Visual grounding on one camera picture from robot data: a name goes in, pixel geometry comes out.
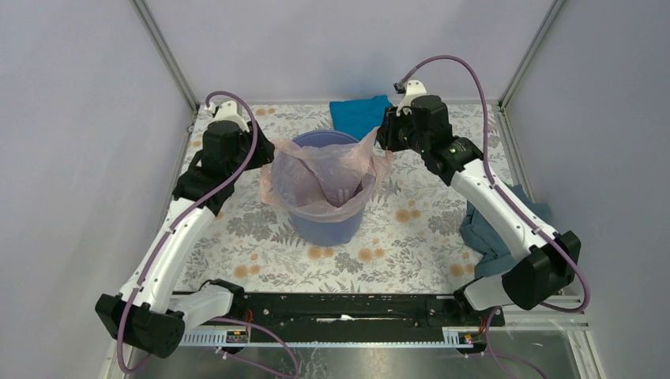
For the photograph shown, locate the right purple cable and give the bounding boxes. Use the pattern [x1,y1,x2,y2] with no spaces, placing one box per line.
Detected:
[400,54,593,315]

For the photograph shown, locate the pink plastic trash bag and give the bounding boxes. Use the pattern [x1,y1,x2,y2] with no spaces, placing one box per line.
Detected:
[259,128,393,222]

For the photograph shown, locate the blue plastic trash bin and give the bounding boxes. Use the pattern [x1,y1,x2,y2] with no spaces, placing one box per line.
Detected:
[271,129,376,247]

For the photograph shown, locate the dark blue crumpled cloth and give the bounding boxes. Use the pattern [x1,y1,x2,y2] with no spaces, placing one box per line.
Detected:
[459,185,551,279]

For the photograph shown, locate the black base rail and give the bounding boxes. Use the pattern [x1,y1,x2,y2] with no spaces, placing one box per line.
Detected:
[206,292,506,345]

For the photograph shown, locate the white slotted cable duct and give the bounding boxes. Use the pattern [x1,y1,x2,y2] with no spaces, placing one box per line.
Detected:
[179,325,473,349]

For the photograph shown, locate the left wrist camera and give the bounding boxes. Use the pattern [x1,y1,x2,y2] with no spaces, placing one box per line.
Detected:
[206,100,250,132]

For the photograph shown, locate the teal folded cloth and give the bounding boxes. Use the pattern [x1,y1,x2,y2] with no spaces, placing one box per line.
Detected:
[329,95,392,140]

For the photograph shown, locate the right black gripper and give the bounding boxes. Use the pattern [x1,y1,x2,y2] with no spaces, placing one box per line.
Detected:
[373,104,429,156]

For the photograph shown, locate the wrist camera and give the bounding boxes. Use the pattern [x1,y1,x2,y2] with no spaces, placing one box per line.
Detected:
[396,80,427,117]
[206,100,250,132]

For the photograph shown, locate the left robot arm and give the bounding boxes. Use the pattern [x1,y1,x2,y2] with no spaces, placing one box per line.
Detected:
[95,121,274,358]

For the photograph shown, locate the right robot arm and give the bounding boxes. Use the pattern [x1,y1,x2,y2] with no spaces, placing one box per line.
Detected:
[376,95,582,325]

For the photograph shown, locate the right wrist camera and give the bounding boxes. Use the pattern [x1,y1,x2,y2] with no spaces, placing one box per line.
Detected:
[396,80,427,117]

